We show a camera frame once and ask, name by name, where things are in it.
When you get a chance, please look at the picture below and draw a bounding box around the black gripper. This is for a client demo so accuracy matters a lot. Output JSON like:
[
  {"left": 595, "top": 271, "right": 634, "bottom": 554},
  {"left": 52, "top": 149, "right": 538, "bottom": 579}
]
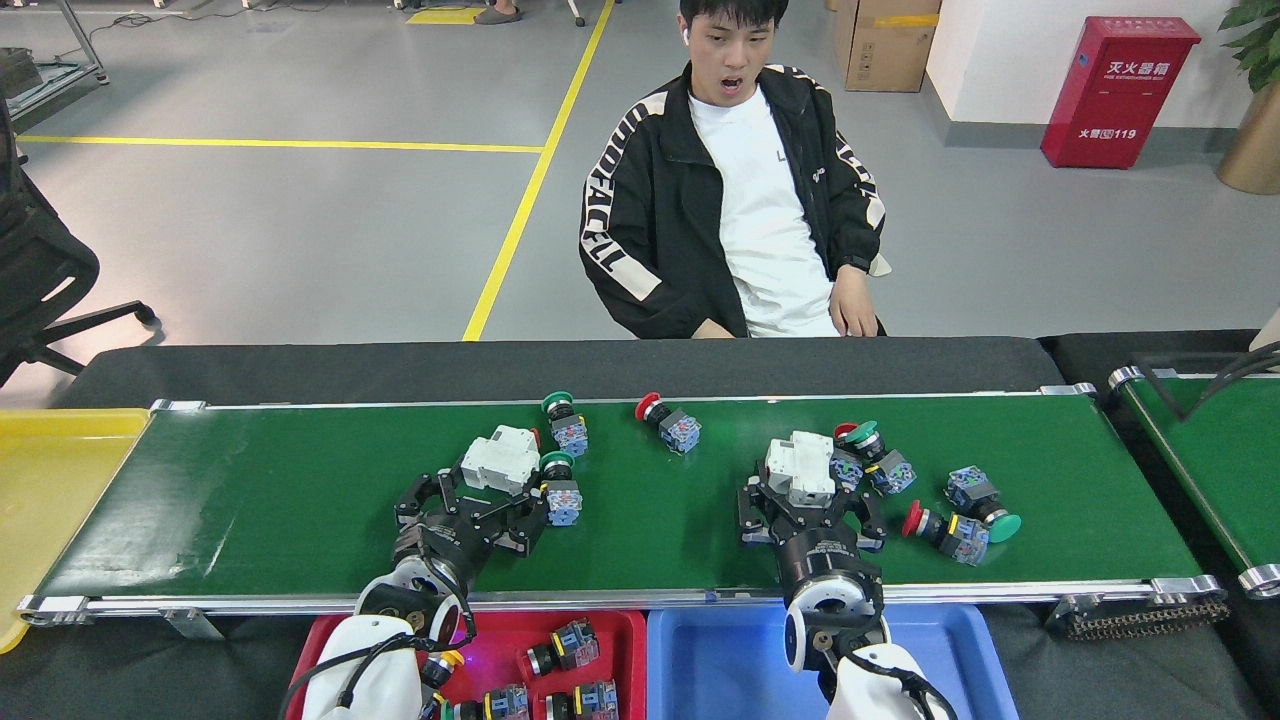
[
  {"left": 395, "top": 468, "right": 551, "bottom": 596},
  {"left": 740, "top": 477, "right": 889, "bottom": 606}
]

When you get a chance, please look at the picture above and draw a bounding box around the white circuit breaker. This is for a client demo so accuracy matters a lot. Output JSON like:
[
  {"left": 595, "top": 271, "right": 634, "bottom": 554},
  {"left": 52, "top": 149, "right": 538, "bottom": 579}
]
[
  {"left": 460, "top": 425, "right": 542, "bottom": 496},
  {"left": 765, "top": 431, "right": 837, "bottom": 506}
]

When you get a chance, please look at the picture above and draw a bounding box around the red plastic tray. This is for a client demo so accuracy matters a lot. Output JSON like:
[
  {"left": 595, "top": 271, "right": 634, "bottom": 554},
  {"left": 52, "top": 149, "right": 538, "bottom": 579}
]
[{"left": 288, "top": 610, "right": 648, "bottom": 720}]

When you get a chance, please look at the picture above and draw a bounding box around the blue plastic tray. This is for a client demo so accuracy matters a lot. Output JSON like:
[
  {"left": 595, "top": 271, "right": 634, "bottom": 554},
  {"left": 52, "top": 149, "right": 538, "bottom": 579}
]
[{"left": 647, "top": 603, "right": 1021, "bottom": 720}]

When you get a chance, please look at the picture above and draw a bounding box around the short green conveyor belt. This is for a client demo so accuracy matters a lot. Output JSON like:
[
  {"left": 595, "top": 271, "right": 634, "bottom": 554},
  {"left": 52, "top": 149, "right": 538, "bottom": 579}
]
[{"left": 1108, "top": 365, "right": 1280, "bottom": 599}]

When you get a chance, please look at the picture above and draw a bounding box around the yellow plastic tray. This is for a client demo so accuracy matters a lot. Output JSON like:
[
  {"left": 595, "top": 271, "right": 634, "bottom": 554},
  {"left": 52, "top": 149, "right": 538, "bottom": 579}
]
[{"left": 0, "top": 407, "right": 153, "bottom": 654}]

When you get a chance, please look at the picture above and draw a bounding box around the person's left hand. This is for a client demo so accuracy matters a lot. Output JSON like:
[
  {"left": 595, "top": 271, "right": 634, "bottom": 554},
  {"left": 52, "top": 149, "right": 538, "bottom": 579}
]
[{"left": 828, "top": 265, "right": 879, "bottom": 338}]

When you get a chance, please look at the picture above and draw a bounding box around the person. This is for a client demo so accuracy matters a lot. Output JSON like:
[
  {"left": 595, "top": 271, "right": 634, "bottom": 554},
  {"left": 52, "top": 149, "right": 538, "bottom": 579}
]
[{"left": 578, "top": 0, "right": 887, "bottom": 339}]

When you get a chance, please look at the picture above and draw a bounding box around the brown cardboard box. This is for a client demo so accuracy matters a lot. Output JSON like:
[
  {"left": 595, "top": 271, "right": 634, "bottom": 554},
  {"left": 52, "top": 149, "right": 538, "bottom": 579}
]
[{"left": 833, "top": 0, "right": 943, "bottom": 94}]

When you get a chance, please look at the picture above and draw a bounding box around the black office chair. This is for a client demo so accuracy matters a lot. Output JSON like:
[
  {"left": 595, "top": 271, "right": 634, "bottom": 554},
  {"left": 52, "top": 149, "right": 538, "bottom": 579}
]
[{"left": 0, "top": 100, "right": 158, "bottom": 386}]

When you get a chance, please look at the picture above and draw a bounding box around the red fire extinguisher box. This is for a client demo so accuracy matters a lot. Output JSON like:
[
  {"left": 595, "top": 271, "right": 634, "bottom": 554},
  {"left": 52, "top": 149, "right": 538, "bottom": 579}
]
[{"left": 1040, "top": 15, "right": 1202, "bottom": 170}]

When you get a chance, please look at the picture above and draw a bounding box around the golden plant pot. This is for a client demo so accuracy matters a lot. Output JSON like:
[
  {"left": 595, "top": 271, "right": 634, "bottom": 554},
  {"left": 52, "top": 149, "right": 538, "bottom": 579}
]
[{"left": 1216, "top": 85, "right": 1280, "bottom": 195}]

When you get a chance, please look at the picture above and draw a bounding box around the grey metal rack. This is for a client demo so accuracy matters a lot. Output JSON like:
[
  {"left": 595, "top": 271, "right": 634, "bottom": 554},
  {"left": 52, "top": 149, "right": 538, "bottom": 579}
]
[{"left": 0, "top": 0, "right": 109, "bottom": 121}]

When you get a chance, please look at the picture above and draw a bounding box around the green potted plant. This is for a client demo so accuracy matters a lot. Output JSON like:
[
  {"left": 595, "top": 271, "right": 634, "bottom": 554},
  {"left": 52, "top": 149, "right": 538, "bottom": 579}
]
[{"left": 1220, "top": 0, "right": 1280, "bottom": 93}]

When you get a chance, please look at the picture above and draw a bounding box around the black conveyor drive chain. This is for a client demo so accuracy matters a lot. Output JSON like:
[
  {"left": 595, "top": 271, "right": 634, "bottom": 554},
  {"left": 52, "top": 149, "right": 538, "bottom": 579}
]
[{"left": 1045, "top": 595, "right": 1231, "bottom": 641}]

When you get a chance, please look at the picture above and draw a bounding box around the black cable bundle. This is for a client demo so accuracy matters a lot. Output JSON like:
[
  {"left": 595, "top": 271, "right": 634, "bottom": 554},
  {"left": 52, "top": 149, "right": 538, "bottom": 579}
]
[{"left": 1135, "top": 340, "right": 1280, "bottom": 421}]

